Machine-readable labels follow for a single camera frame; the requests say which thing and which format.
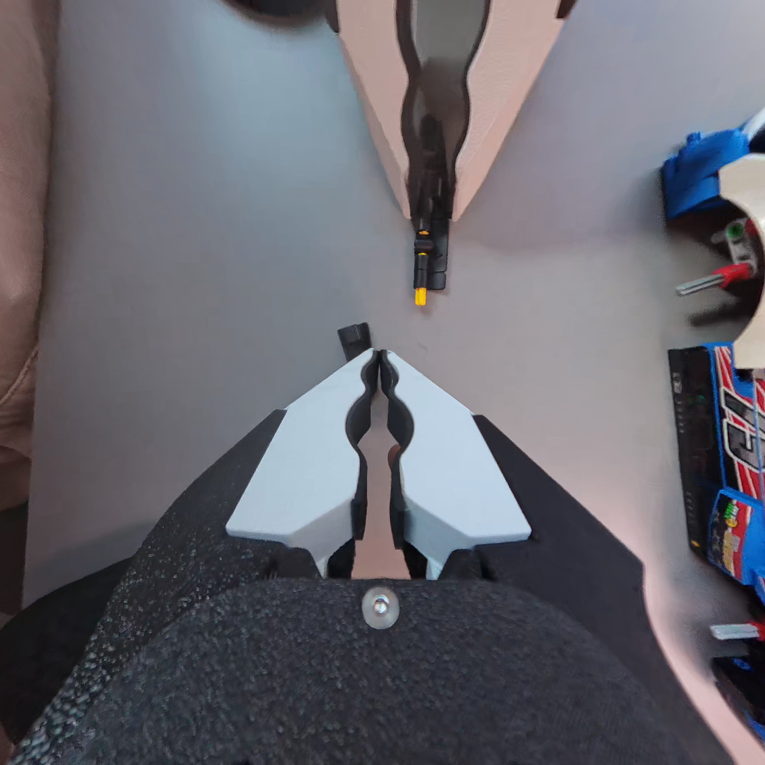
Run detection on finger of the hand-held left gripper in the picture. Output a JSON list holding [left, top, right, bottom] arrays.
[[335, 0, 428, 222], [445, 0, 565, 223]]

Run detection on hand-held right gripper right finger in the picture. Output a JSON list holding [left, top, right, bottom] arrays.
[[381, 348, 533, 581]]

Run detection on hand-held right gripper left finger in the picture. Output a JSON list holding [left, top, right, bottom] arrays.
[[225, 348, 382, 579]]

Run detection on black brick panel yellow axle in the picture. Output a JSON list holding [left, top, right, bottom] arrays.
[[411, 115, 453, 307]]

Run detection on toy brick race car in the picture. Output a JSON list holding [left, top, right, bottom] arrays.
[[660, 108, 765, 724]]

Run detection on person's torso beige sweatshirt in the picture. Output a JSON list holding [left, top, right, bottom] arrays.
[[0, 0, 61, 515]]

